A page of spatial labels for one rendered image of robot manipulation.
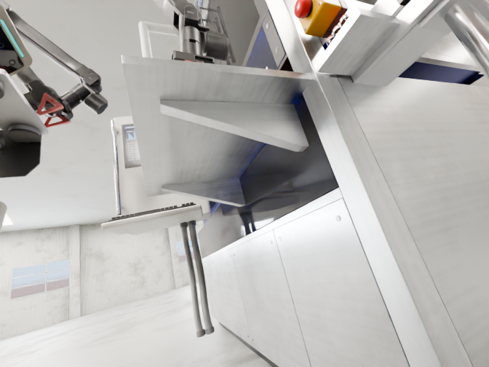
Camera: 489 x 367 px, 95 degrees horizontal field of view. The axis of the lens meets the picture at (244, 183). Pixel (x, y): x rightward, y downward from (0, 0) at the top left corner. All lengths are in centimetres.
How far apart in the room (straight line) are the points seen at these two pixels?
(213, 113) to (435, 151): 55
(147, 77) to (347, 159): 42
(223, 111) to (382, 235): 41
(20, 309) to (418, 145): 1077
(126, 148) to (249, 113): 111
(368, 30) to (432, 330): 54
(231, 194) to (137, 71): 66
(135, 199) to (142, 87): 99
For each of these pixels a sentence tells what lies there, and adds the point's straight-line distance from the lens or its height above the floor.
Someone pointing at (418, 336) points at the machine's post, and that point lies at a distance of 53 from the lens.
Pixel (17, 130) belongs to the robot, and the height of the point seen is 100.
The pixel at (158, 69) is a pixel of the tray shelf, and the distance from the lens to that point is 48.
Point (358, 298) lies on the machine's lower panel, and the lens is 59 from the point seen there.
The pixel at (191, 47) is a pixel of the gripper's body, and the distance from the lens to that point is 66.
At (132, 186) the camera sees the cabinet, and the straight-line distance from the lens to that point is 146.
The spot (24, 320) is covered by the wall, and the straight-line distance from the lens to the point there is 1078.
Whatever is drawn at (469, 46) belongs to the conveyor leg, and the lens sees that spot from 59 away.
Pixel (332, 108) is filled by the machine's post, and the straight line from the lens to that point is 55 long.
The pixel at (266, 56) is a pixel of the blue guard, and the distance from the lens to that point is 82.
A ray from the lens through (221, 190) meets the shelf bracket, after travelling 99.
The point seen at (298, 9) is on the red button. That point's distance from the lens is 64.
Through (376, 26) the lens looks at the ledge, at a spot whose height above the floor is 86.
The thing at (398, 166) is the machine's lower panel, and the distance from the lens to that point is 59.
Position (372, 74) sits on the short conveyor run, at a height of 84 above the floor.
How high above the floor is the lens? 51
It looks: 18 degrees up
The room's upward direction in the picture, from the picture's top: 14 degrees counter-clockwise
